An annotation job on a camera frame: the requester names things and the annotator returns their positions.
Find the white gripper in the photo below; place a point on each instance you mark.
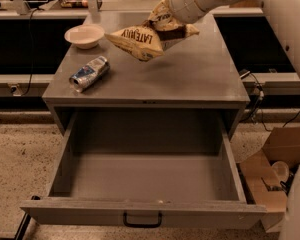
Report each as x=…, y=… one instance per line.
x=179, y=3

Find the brown chip bag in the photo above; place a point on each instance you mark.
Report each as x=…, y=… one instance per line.
x=151, y=39

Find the open grey drawer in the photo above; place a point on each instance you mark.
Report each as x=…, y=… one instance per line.
x=177, y=162

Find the grey metal cabinet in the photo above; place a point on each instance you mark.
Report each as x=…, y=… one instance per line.
x=197, y=72

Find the white bowl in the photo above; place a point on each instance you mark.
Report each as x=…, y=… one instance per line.
x=84, y=36

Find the crushed silver blue can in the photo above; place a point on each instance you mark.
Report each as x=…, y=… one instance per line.
x=89, y=73

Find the cardboard box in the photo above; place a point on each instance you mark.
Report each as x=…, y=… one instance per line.
x=266, y=170

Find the items inside cardboard box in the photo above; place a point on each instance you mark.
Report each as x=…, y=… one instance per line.
x=284, y=175

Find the black drawer handle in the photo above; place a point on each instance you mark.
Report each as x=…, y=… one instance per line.
x=142, y=221

